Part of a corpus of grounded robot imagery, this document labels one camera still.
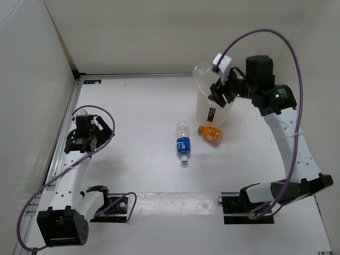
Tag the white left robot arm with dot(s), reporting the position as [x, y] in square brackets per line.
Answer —
[66, 220]

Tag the white plastic bin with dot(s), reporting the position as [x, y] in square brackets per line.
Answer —
[213, 116]

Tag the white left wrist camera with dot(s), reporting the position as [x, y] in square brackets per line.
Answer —
[79, 112]

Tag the clear crushed plastic bottle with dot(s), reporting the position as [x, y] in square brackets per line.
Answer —
[204, 78]

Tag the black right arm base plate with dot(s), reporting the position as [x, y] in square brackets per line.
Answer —
[236, 210]

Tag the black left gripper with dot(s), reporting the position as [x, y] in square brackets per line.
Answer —
[105, 134]

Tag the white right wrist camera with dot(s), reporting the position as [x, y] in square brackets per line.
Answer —
[223, 67]

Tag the blue label plastic bottle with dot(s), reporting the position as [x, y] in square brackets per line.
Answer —
[183, 143]

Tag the orange juice bottle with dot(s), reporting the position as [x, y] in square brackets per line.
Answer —
[211, 134]

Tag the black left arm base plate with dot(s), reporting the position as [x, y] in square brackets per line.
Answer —
[116, 213]

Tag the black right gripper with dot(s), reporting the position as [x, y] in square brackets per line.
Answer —
[218, 88]

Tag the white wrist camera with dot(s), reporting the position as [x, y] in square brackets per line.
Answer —
[79, 112]
[223, 67]

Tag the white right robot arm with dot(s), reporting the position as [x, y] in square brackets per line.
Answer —
[278, 107]

